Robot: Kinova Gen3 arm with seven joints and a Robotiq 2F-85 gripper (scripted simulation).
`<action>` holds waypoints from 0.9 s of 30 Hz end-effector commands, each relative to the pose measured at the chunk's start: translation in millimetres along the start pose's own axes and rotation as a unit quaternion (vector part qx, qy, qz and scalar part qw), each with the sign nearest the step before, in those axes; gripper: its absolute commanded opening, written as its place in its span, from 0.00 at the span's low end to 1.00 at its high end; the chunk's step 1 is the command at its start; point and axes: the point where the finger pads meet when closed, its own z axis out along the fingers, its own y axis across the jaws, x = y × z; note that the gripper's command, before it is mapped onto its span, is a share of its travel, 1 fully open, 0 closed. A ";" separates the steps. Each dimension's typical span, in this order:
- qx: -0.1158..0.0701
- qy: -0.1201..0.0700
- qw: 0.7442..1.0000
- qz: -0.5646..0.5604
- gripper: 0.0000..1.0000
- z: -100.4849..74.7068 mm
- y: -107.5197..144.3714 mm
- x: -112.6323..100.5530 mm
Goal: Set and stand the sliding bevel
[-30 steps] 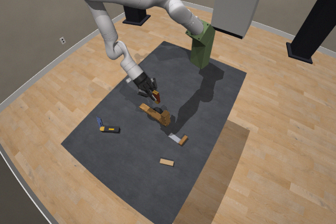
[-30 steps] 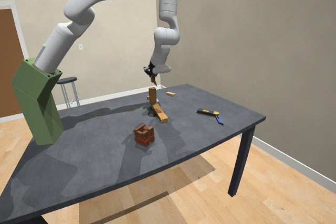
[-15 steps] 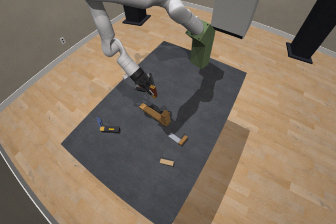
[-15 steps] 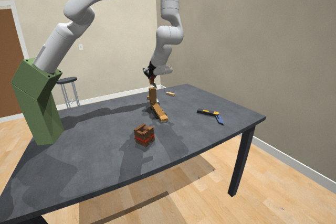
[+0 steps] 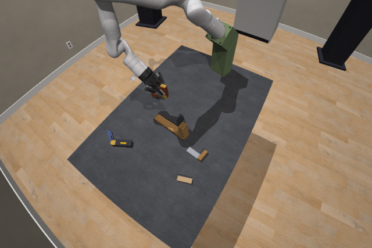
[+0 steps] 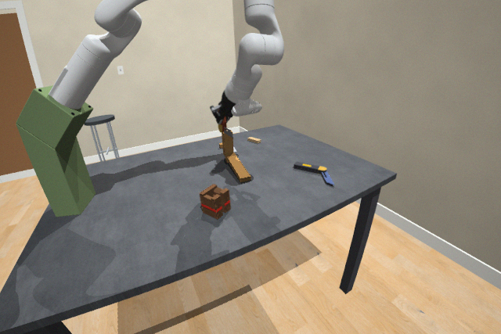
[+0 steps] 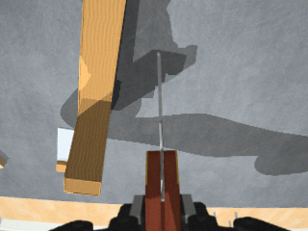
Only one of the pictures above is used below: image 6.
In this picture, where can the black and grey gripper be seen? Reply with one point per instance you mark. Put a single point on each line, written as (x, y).
(224, 107)

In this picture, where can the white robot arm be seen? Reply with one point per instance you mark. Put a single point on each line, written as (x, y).
(118, 17)

